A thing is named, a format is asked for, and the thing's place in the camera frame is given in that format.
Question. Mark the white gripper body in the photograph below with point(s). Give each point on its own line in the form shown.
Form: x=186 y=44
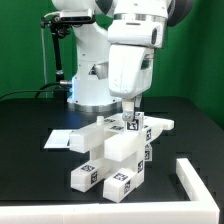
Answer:
x=130 y=70

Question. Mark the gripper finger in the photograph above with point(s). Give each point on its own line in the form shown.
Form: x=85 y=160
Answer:
x=138 y=99
x=127 y=109

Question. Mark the white tagged cube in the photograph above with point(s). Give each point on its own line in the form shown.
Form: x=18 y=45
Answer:
x=136 y=124
x=148 y=153

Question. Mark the white chair back frame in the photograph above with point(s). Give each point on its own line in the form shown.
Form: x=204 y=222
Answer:
x=92 y=136

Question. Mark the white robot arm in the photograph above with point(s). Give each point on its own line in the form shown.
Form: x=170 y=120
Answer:
x=90 y=86

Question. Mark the white U-shaped fence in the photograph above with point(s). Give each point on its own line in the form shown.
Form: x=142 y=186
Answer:
x=200 y=209

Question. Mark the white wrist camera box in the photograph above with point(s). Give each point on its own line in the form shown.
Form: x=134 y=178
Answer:
x=139 y=33

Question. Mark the grey mounted camera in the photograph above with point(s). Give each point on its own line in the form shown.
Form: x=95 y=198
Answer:
x=76 y=17

